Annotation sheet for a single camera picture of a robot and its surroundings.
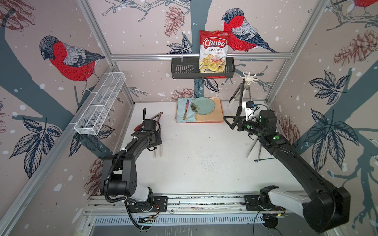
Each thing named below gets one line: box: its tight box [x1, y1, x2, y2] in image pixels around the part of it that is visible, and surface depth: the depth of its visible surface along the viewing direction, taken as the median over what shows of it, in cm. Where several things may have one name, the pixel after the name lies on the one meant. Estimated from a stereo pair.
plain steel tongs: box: [243, 82, 252, 102], surface depth 80 cm
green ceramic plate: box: [190, 96, 216, 116], surface depth 121 cm
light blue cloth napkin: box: [175, 97, 197, 123], surface depth 116 cm
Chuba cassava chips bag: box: [199, 29, 230, 73], surface depth 87 cm
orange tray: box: [174, 96, 225, 123], surface depth 116 cm
